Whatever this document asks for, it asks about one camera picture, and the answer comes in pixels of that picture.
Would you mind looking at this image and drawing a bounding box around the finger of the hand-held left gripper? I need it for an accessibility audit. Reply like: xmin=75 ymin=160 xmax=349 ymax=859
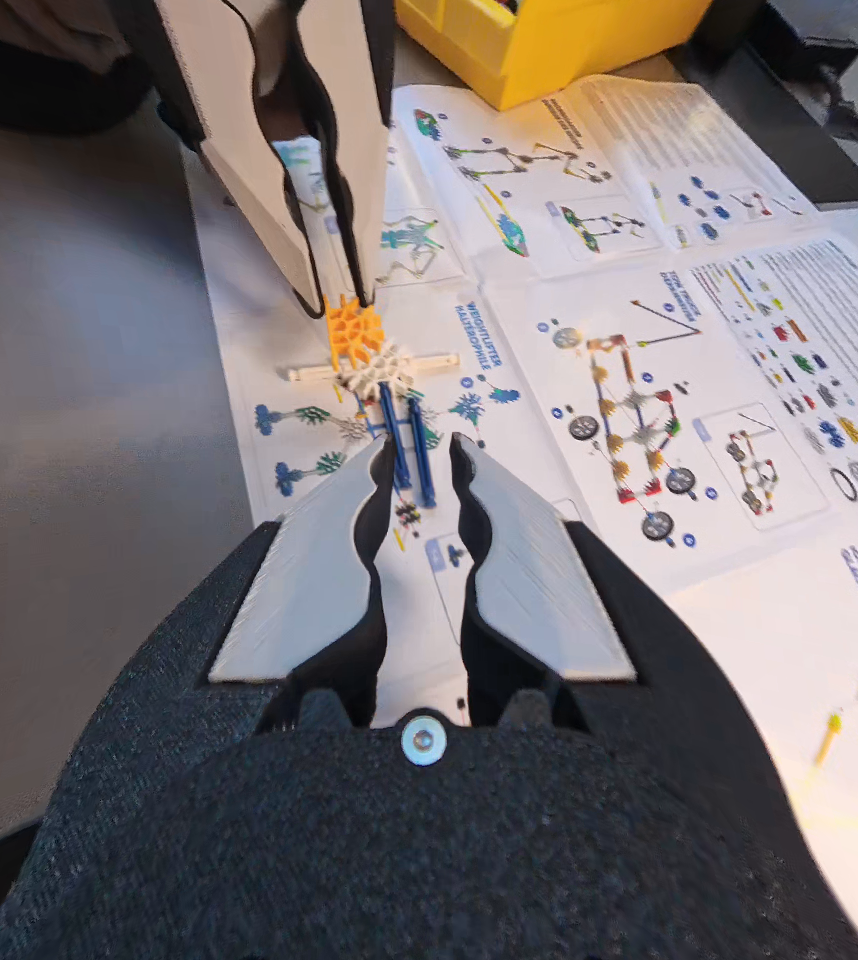
xmin=294 ymin=0 xmax=392 ymax=309
xmin=153 ymin=0 xmax=326 ymax=322

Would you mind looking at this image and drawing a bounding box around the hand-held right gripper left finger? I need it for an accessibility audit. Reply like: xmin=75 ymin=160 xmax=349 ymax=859
xmin=207 ymin=433 xmax=397 ymax=727

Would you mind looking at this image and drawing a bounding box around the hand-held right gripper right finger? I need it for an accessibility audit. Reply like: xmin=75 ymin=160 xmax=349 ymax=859
xmin=447 ymin=432 xmax=637 ymax=727

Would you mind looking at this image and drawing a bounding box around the blue plastic rod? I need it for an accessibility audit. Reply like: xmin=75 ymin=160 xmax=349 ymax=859
xmin=406 ymin=396 xmax=439 ymax=507
xmin=376 ymin=384 xmax=413 ymax=490

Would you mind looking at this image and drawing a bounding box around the large yellow plastic bin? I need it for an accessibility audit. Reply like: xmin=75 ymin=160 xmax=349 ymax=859
xmin=395 ymin=0 xmax=715 ymax=112

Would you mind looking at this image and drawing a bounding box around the white snowflake connector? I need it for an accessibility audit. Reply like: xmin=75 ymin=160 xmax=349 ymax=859
xmin=339 ymin=341 xmax=415 ymax=402

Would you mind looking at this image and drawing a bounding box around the orange fan-shaped connector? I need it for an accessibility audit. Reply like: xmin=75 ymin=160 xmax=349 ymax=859
xmin=322 ymin=294 xmax=385 ymax=370

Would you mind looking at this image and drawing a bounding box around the person's left forearm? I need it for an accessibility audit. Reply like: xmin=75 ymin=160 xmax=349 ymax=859
xmin=0 ymin=0 xmax=130 ymax=57

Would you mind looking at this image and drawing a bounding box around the dark cloth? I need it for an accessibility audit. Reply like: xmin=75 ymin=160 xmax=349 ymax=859
xmin=0 ymin=30 xmax=156 ymax=138

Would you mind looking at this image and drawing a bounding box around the white printed instruction sheet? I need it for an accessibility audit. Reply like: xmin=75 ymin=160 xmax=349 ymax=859
xmin=181 ymin=71 xmax=858 ymax=960

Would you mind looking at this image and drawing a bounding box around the black box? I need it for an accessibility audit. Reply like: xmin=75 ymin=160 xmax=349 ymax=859
xmin=687 ymin=0 xmax=771 ymax=57

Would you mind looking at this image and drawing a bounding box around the black power adapter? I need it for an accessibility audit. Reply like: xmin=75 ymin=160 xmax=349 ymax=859
xmin=766 ymin=0 xmax=858 ymax=69

